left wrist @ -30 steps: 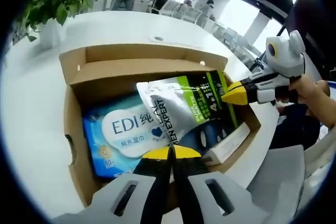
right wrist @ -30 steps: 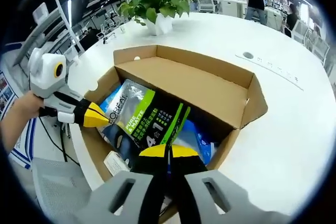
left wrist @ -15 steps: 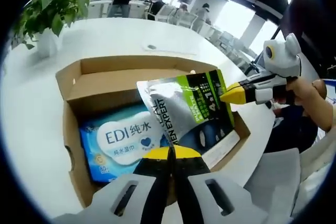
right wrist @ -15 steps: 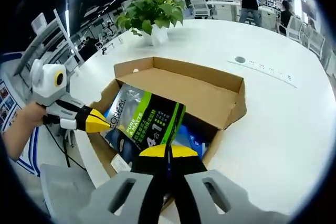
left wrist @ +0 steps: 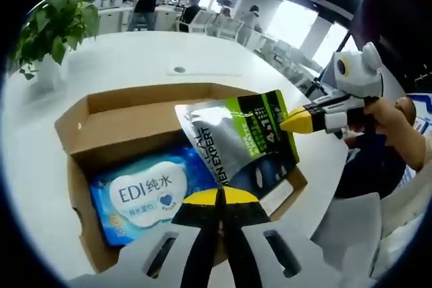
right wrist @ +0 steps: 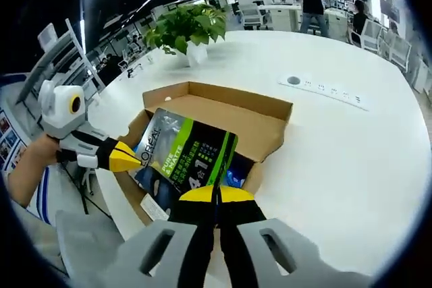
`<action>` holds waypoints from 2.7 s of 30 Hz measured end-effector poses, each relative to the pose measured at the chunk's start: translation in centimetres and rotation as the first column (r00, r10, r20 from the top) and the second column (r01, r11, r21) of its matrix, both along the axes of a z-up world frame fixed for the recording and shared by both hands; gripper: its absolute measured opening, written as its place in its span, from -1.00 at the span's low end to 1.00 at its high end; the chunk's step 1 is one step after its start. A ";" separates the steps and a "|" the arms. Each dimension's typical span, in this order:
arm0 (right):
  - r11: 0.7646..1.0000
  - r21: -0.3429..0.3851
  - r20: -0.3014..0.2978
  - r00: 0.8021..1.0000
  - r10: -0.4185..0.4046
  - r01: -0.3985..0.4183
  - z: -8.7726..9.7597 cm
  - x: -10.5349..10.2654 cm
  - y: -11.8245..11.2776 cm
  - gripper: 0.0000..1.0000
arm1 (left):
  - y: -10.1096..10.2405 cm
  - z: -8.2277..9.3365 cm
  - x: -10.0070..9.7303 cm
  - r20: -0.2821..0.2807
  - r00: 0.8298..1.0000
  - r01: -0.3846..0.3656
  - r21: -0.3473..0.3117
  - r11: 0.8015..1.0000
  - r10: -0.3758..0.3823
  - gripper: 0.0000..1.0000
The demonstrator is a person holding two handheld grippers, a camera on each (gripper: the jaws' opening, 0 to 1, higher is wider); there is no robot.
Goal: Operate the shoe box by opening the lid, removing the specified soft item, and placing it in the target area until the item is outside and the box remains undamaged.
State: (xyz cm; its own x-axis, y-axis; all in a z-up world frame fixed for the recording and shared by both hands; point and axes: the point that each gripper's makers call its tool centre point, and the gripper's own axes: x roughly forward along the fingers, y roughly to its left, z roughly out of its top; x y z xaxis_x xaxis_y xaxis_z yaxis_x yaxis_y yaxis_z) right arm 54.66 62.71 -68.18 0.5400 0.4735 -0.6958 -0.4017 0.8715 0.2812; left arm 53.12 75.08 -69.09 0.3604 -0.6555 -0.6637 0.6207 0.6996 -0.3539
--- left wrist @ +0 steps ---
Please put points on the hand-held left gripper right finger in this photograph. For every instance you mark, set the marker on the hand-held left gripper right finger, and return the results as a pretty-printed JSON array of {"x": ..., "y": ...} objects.
[{"x": 303, "y": 261}]

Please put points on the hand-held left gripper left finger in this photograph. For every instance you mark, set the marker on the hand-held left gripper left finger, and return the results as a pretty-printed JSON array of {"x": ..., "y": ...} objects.
[{"x": 141, "y": 261}]

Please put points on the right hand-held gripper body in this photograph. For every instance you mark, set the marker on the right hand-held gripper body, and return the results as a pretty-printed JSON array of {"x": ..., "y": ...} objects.
[{"x": 361, "y": 72}]

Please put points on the blue wet wipes pack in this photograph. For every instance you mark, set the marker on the blue wet wipes pack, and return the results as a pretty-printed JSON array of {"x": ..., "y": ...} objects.
[{"x": 152, "y": 193}]

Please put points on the silver green soft pouch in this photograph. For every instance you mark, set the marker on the silver green soft pouch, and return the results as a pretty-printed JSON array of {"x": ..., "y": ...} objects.
[{"x": 229, "y": 133}]

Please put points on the brown cardboard shoe box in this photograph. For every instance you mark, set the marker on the brown cardboard shoe box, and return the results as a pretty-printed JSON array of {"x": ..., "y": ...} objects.
[{"x": 111, "y": 126}]

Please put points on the person's right hand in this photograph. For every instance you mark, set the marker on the person's right hand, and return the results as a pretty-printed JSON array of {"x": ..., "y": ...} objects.
[{"x": 384, "y": 119}]

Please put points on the white office chair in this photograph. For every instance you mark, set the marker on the white office chair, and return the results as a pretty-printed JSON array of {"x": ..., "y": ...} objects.
[
  {"x": 231, "y": 28},
  {"x": 206, "y": 21}
]

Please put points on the green potted plant white pot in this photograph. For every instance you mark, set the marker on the green potted plant white pot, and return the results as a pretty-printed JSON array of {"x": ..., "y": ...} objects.
[{"x": 57, "y": 21}]

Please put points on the blue white wall poster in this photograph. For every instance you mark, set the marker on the blue white wall poster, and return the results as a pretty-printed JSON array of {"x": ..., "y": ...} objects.
[{"x": 422, "y": 116}]

